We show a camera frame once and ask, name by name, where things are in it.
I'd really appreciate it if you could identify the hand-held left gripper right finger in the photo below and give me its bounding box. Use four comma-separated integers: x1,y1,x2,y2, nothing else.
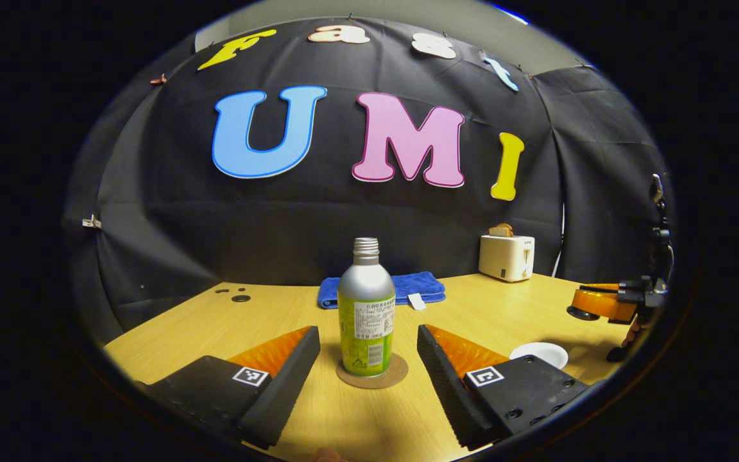
417,324,592,450

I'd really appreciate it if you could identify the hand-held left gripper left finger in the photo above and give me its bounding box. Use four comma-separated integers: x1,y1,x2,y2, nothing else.
133,326,321,450

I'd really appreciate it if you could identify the round brown coaster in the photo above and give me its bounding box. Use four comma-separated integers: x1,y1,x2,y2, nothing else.
336,352,409,390

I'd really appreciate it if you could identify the teal teacup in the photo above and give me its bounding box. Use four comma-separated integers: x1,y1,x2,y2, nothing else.
509,342,570,371

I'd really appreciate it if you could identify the silver green-label water bottle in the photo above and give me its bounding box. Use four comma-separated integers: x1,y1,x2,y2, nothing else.
337,237,397,378

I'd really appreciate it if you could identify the cream toaster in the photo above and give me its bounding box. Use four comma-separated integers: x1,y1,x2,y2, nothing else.
478,234,536,284

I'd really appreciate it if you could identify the folded blue towel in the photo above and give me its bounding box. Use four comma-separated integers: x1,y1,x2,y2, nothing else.
317,271,447,311

